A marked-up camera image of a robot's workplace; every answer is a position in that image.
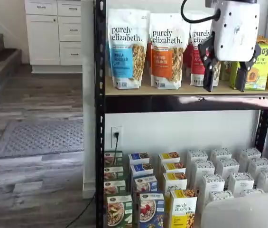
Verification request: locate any white wall outlet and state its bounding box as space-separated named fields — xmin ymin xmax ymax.
xmin=111 ymin=126 xmax=123 ymax=149

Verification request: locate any green apple cinnamon oatmeal box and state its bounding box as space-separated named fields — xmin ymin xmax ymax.
xmin=104 ymin=180 xmax=127 ymax=197
xmin=106 ymin=194 xmax=133 ymax=228
xmin=104 ymin=151 xmax=124 ymax=168
xmin=104 ymin=166 xmax=124 ymax=182

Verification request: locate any red label granola bag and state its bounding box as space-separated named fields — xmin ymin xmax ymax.
xmin=189 ymin=14 xmax=222 ymax=86

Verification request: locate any yellow label granola box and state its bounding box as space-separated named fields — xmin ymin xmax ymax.
xmin=163 ymin=172 xmax=188 ymax=190
xmin=158 ymin=152 xmax=181 ymax=164
xmin=162 ymin=162 xmax=186 ymax=174
xmin=169 ymin=189 xmax=198 ymax=228

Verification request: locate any black floor cable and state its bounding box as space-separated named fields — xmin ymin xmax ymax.
xmin=65 ymin=191 xmax=96 ymax=228

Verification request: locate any black power cord plug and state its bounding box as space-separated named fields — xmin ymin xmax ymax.
xmin=113 ymin=132 xmax=120 ymax=153

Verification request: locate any blue label granola box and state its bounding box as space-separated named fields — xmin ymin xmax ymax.
xmin=130 ymin=163 xmax=154 ymax=178
xmin=128 ymin=152 xmax=151 ymax=166

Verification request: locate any grey floor mat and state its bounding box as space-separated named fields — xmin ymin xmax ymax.
xmin=0 ymin=120 xmax=84 ymax=159

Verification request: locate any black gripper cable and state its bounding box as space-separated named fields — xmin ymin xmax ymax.
xmin=180 ymin=0 xmax=221 ymax=24

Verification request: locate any white drawer cabinet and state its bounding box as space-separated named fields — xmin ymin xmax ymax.
xmin=24 ymin=0 xmax=83 ymax=74

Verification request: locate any orange label granola bag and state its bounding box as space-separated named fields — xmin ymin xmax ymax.
xmin=149 ymin=13 xmax=191 ymax=90

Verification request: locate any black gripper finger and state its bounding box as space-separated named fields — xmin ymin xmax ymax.
xmin=197 ymin=33 xmax=221 ymax=92
xmin=234 ymin=44 xmax=263 ymax=92

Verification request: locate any black metal shelf rack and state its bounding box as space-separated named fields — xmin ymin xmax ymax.
xmin=93 ymin=0 xmax=268 ymax=228

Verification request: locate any blue flax plus oatmeal box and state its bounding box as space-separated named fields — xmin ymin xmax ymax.
xmin=138 ymin=192 xmax=165 ymax=228
xmin=133 ymin=175 xmax=158 ymax=194

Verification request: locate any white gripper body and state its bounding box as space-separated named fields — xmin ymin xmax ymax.
xmin=210 ymin=0 xmax=260 ymax=62

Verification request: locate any blue label granola bag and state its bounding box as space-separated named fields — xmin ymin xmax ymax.
xmin=105 ymin=42 xmax=113 ymax=77
xmin=107 ymin=9 xmax=151 ymax=90

